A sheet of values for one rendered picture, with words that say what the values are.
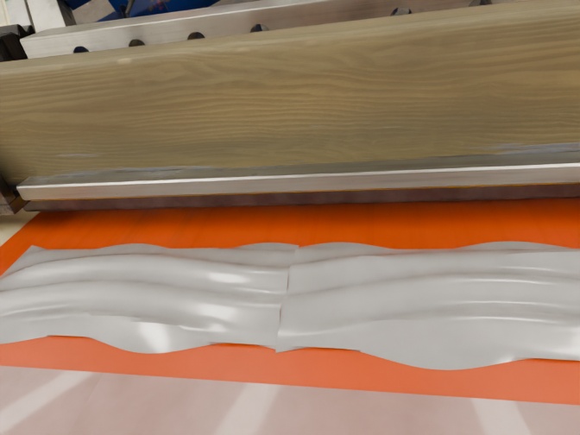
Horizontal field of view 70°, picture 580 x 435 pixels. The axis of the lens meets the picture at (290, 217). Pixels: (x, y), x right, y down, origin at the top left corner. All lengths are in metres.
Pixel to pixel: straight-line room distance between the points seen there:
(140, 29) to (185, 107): 0.27
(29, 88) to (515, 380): 0.27
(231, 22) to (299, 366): 0.36
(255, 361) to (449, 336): 0.08
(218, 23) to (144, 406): 0.37
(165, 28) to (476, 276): 0.39
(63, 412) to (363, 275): 0.14
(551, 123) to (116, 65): 0.21
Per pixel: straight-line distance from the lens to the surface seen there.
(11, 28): 0.61
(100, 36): 0.52
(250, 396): 0.18
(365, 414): 0.17
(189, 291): 0.21
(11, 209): 0.32
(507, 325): 0.19
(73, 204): 0.32
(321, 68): 0.21
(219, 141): 0.23
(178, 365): 0.20
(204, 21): 0.47
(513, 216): 0.26
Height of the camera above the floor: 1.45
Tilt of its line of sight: 65 degrees down
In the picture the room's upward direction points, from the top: 29 degrees counter-clockwise
